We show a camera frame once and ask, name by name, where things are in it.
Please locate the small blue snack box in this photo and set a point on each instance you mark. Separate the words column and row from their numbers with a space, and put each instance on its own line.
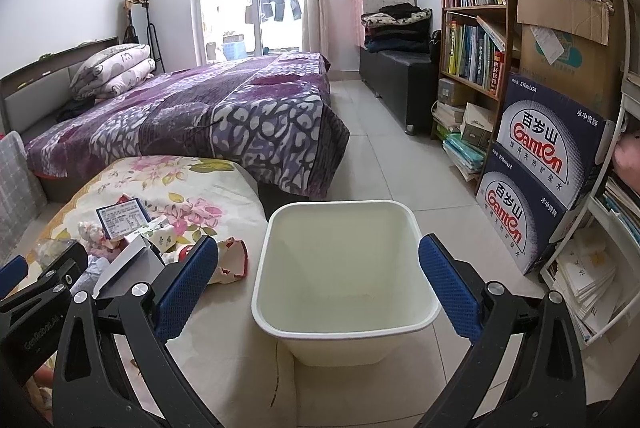
column 122, row 218

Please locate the floral cream blanket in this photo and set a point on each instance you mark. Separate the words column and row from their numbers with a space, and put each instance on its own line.
column 244, row 376

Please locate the black storage bench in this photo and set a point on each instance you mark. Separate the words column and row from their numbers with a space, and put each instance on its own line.
column 406, row 82

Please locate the lower Ganten water box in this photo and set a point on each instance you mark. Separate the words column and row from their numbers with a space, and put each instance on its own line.
column 528, row 219

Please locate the grey checked cushion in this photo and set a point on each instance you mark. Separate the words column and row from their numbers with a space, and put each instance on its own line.
column 22, row 196

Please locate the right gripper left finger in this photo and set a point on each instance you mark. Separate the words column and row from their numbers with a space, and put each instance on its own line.
column 91, row 387

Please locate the dark wooden bed headboard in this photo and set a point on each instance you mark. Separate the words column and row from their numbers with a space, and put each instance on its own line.
column 32, row 97

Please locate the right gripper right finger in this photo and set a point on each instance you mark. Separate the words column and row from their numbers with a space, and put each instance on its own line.
column 546, row 386

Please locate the upper Ganten water box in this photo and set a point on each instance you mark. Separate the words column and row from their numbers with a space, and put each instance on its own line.
column 562, row 143

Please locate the ganten water box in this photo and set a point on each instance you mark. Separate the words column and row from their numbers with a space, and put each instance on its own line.
column 562, row 143
column 528, row 219

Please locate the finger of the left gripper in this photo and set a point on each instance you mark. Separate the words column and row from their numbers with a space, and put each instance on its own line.
column 11, row 274

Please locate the pile of folded clothes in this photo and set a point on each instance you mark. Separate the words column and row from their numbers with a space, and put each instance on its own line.
column 402, row 27

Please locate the white paper box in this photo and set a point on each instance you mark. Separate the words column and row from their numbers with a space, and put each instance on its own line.
column 139, row 262

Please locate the brown cardboard box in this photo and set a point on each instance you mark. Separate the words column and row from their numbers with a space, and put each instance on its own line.
column 575, row 47

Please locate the white plastic trash bin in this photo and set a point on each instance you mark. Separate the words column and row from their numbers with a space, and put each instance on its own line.
column 340, row 283

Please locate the wooden bookshelf with books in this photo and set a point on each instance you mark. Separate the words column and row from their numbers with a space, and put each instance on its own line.
column 478, row 48

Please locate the folded floral quilt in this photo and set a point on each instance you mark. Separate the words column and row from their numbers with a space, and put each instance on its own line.
column 112, row 72

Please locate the purple patterned bed blanket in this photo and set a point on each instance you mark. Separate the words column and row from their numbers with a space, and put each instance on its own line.
column 272, row 115

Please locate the white wire shelf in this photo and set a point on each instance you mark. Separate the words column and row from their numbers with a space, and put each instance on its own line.
column 605, row 211

